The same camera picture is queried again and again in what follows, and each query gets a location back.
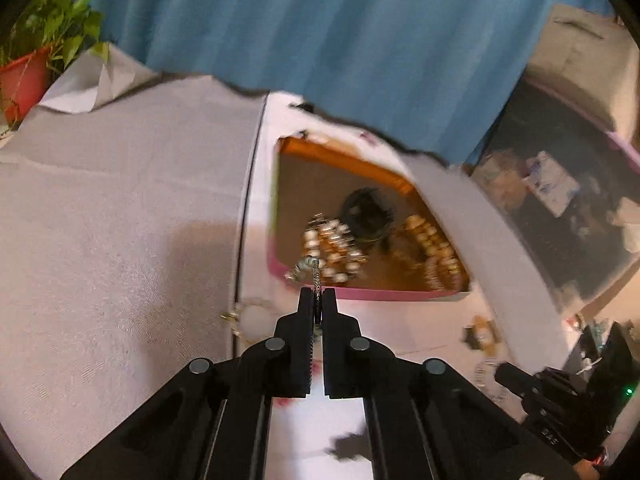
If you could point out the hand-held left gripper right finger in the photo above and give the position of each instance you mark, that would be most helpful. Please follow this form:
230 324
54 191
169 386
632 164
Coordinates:
331 320

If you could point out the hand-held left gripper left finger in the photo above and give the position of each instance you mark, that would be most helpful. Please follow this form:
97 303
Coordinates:
300 320

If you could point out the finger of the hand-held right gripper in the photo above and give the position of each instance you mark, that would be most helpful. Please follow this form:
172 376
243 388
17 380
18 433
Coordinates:
515 380

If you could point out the black wrist band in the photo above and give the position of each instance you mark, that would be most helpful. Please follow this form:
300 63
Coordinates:
365 212

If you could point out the copper tray with pink rim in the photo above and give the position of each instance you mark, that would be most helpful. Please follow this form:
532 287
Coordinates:
310 185

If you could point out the round gold ornament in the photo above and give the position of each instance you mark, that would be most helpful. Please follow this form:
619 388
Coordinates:
481 336

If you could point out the clear storage bin purple lid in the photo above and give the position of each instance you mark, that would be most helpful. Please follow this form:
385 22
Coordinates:
550 250

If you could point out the white paper label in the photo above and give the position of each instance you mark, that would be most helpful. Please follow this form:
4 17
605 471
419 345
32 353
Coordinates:
550 185

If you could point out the grey tablecloth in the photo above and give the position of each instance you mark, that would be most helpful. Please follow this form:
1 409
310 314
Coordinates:
125 210

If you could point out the blue curtain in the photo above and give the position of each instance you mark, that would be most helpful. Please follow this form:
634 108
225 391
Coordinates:
300 25

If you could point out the beige fabric box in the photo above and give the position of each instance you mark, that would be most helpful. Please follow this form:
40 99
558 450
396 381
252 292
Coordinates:
575 60

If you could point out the green plant in red pot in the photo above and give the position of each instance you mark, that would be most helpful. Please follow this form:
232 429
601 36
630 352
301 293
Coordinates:
25 75

